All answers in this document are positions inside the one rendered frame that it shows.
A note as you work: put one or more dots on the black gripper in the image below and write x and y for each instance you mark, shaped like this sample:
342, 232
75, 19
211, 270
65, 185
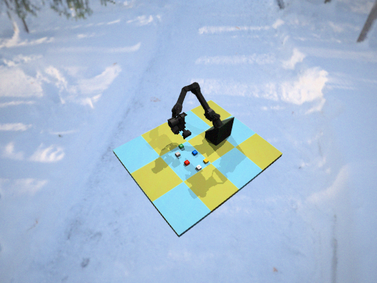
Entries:
185, 133

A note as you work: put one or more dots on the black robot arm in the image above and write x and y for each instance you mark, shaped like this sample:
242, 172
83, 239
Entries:
210, 114

